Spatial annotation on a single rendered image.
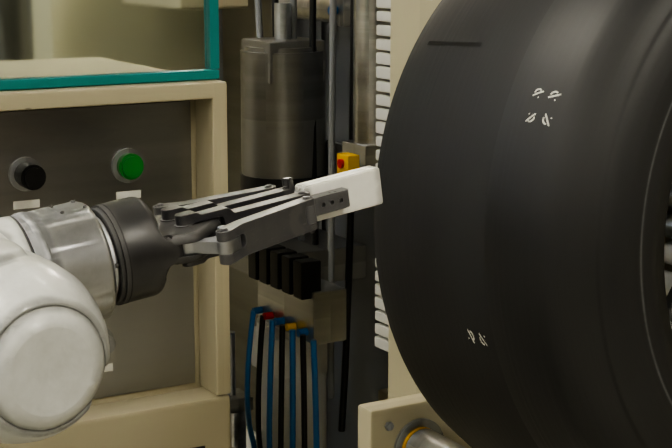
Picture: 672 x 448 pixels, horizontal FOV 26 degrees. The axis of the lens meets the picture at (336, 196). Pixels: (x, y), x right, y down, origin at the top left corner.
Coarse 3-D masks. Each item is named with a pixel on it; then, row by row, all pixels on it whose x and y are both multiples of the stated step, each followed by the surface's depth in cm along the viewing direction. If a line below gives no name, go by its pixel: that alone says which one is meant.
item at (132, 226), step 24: (96, 216) 105; (120, 216) 104; (144, 216) 104; (120, 240) 102; (144, 240) 103; (168, 240) 104; (192, 240) 104; (120, 264) 103; (144, 264) 103; (168, 264) 104; (120, 288) 104; (144, 288) 104
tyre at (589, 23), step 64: (448, 0) 129; (512, 0) 122; (576, 0) 116; (640, 0) 113; (448, 64) 123; (512, 64) 117; (576, 64) 112; (640, 64) 111; (384, 128) 129; (448, 128) 121; (512, 128) 115; (576, 128) 111; (640, 128) 111; (384, 192) 127; (448, 192) 120; (512, 192) 113; (576, 192) 111; (640, 192) 111; (384, 256) 128; (448, 256) 120; (512, 256) 114; (576, 256) 111; (640, 256) 112; (448, 320) 122; (512, 320) 115; (576, 320) 112; (640, 320) 113; (448, 384) 127; (512, 384) 118; (576, 384) 114; (640, 384) 114
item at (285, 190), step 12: (288, 180) 113; (264, 192) 113; (276, 192) 113; (288, 192) 113; (192, 204) 110; (204, 204) 110; (216, 204) 110; (228, 204) 111; (240, 204) 111; (168, 216) 109
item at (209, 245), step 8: (208, 240) 104; (216, 240) 104; (232, 240) 104; (240, 240) 105; (184, 248) 105; (192, 248) 105; (200, 248) 105; (208, 248) 104; (216, 248) 104; (224, 248) 103; (232, 248) 104; (240, 248) 105
